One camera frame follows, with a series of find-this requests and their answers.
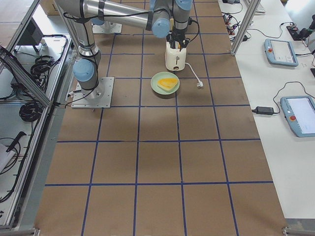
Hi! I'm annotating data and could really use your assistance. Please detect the white toaster power cord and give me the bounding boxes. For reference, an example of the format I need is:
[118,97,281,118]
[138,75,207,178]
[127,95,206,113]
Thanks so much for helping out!
[185,62,204,89]

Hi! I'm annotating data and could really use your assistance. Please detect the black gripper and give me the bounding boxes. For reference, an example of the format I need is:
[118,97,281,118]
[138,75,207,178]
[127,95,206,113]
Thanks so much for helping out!
[166,29,189,48]

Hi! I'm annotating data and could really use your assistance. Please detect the rear silver base plate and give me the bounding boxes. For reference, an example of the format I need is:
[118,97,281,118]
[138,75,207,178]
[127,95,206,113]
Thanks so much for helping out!
[92,22,122,34]

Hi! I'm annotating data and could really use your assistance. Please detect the blue teach pendant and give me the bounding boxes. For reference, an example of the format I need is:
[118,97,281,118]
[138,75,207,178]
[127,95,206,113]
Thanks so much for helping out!
[264,39,299,67]
[281,96,315,138]

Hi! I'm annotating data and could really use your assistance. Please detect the lower blue teach pendant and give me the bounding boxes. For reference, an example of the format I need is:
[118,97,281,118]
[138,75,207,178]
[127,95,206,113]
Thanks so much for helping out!
[281,96,315,138]

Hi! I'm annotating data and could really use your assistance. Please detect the aluminium frame post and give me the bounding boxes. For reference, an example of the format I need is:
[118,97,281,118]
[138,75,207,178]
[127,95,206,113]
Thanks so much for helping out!
[230,0,260,56]

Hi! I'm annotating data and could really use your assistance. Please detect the upper blue teach pendant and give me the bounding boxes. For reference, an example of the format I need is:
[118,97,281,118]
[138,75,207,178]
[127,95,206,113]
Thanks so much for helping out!
[264,39,299,67]

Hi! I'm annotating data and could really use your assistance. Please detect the white two-slot toaster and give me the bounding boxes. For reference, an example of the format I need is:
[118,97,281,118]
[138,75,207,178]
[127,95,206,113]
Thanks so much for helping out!
[165,42,187,71]

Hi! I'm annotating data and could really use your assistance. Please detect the coiled black cable bundle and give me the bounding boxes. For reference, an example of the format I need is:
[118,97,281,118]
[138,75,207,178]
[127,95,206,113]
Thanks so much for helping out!
[19,101,43,122]

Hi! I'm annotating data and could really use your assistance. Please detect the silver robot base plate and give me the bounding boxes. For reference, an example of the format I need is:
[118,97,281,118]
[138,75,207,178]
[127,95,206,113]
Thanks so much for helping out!
[70,77,115,109]

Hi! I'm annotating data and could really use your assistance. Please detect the black power adapter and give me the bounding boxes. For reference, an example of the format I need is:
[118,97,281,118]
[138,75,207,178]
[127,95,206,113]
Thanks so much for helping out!
[252,106,275,115]

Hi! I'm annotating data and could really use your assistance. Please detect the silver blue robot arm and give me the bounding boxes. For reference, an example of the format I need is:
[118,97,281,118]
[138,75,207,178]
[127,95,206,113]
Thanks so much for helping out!
[56,0,192,98]

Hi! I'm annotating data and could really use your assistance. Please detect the light green round plate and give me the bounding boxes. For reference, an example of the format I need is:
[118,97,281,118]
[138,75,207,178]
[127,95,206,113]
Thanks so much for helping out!
[151,72,180,95]

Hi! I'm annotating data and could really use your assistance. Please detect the orange triangular toast slice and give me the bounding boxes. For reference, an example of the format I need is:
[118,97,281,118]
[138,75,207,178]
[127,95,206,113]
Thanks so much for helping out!
[157,78,179,92]

